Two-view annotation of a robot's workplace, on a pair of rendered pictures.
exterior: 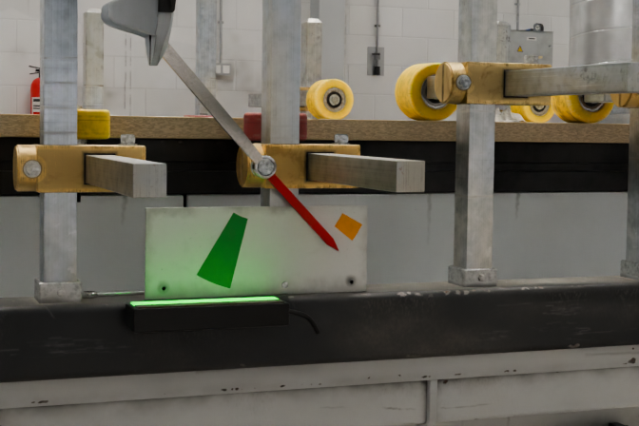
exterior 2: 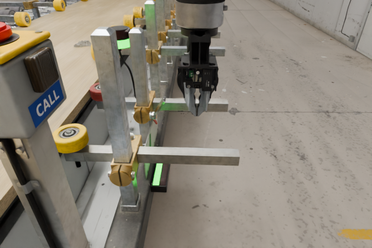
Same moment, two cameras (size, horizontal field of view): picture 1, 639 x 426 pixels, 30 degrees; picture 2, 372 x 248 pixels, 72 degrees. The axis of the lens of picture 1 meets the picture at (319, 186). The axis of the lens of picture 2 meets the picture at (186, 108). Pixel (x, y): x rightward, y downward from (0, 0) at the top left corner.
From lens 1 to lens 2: 1.22 m
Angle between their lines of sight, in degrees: 69
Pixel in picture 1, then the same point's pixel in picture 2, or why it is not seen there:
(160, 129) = (73, 115)
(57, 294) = (140, 203)
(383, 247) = not seen: hidden behind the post
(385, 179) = (220, 108)
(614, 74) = (219, 51)
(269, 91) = (144, 89)
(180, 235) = not seen: hidden behind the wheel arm
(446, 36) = not seen: outside the picture
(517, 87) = (169, 53)
